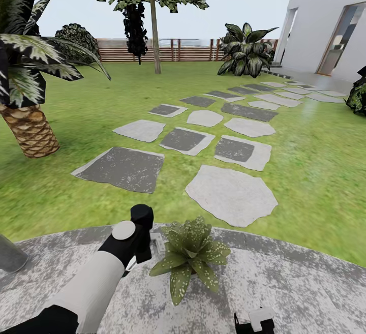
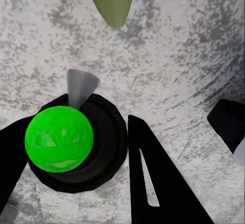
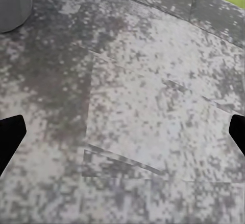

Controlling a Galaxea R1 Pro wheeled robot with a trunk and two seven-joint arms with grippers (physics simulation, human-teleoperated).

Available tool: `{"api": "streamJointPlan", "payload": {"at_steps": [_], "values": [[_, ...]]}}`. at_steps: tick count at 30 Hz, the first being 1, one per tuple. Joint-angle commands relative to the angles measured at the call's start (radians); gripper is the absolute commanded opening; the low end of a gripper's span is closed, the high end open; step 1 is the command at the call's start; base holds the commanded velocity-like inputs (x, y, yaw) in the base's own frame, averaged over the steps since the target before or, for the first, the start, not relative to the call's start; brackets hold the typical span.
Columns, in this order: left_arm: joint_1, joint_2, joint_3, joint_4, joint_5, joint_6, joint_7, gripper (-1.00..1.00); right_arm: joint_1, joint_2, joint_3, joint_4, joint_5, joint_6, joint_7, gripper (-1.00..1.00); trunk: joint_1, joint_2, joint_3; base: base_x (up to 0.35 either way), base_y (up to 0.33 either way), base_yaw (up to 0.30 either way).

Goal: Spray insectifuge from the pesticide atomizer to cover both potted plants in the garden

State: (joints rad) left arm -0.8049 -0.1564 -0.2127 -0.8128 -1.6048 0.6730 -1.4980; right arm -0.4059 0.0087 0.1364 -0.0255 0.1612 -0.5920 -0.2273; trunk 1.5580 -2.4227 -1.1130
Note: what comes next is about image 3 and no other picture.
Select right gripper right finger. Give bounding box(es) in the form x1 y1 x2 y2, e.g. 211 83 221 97
229 114 245 156

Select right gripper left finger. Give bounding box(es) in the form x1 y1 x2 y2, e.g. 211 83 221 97
0 115 27 176

